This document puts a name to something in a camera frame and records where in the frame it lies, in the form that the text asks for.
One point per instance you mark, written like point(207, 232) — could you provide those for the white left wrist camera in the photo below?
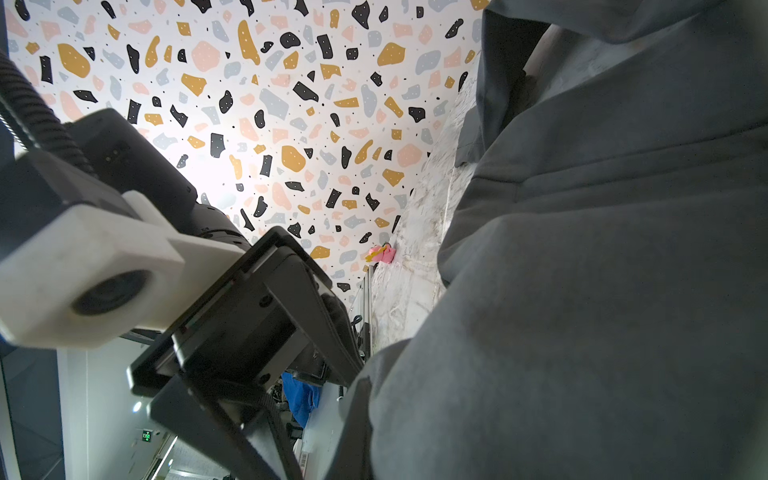
point(91, 276)

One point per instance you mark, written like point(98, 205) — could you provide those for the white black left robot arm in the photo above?
point(94, 162)

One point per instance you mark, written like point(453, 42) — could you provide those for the dark grey zip jacket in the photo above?
point(605, 311)

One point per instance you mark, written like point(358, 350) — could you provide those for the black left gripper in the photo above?
point(207, 377)

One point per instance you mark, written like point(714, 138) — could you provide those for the small pink white object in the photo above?
point(381, 254)

